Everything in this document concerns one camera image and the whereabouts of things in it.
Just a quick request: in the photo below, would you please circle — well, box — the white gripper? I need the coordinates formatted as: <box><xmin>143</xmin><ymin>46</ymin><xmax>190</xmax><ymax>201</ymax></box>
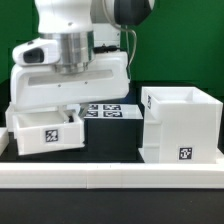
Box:
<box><xmin>10</xmin><ymin>40</ymin><xmax>129</xmax><ymax>123</ymax></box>

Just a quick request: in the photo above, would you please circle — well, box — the white front drawer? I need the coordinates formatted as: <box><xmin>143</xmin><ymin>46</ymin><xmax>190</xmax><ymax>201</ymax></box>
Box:
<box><xmin>14</xmin><ymin>111</ymin><xmax>85</xmax><ymax>155</ymax></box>

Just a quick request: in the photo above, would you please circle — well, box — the white drawer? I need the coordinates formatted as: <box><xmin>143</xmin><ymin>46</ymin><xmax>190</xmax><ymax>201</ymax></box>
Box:
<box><xmin>14</xmin><ymin>111</ymin><xmax>85</xmax><ymax>155</ymax></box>
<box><xmin>5</xmin><ymin>104</ymin><xmax>18</xmax><ymax>132</ymax></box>

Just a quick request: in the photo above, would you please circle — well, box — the white drawer cabinet box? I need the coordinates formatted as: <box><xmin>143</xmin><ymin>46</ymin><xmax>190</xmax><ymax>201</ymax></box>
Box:
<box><xmin>140</xmin><ymin>87</ymin><xmax>223</xmax><ymax>164</ymax></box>

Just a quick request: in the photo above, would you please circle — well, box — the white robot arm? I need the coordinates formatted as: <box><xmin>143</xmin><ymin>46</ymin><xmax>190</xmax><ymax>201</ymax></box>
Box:
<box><xmin>10</xmin><ymin>0</ymin><xmax>155</xmax><ymax>111</ymax></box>

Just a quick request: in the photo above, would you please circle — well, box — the white rear drawer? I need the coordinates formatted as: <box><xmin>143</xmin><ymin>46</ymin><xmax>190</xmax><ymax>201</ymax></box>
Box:
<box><xmin>5</xmin><ymin>104</ymin><xmax>18</xmax><ymax>132</ymax></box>

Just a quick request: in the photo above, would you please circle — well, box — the white marker plate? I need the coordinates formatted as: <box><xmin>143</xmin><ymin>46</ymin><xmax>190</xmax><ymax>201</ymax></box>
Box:
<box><xmin>85</xmin><ymin>104</ymin><xmax>143</xmax><ymax>119</ymax></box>

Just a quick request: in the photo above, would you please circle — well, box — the white U-shaped fence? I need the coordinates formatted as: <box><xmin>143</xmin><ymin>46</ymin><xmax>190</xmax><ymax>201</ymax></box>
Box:
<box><xmin>0</xmin><ymin>127</ymin><xmax>224</xmax><ymax>190</ymax></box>

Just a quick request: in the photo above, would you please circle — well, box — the white thin cable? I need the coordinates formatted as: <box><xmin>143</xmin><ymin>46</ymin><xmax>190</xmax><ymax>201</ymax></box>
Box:
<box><xmin>103</xmin><ymin>0</ymin><xmax>138</xmax><ymax>81</ymax></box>

